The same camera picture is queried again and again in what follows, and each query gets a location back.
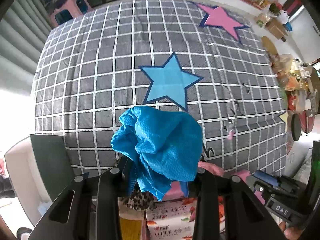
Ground grey checkered star blanket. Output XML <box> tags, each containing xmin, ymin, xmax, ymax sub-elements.
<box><xmin>33</xmin><ymin>0</ymin><xmax>286</xmax><ymax>176</ymax></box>

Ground white storage box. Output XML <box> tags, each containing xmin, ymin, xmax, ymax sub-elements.
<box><xmin>4</xmin><ymin>134</ymin><xmax>74</xmax><ymax>225</ymax></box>

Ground small pink foam piece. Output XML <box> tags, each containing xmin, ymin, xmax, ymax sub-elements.
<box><xmin>227</xmin><ymin>129</ymin><xmax>235</xmax><ymax>140</ymax></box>

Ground red patterned tissue pack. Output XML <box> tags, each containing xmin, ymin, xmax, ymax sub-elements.
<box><xmin>146</xmin><ymin>198</ymin><xmax>197</xmax><ymax>240</ymax></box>

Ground grey green curtain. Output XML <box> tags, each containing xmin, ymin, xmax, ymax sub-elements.
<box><xmin>1</xmin><ymin>0</ymin><xmax>53</xmax><ymax>95</ymax></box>

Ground blue waffle cloth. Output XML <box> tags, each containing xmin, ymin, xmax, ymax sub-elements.
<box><xmin>111</xmin><ymin>106</ymin><xmax>202</xmax><ymax>201</ymax></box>

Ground leopard print scrunchie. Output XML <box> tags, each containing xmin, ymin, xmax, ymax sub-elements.
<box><xmin>124</xmin><ymin>184</ymin><xmax>156</xmax><ymax>211</ymax></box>

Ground pink fuzzy cloth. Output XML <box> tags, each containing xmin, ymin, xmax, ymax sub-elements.
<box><xmin>162</xmin><ymin>161</ymin><xmax>250</xmax><ymax>201</ymax></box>

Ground pink plastic stool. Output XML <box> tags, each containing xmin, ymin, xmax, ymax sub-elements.
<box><xmin>50</xmin><ymin>0</ymin><xmax>92</xmax><ymax>27</ymax></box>

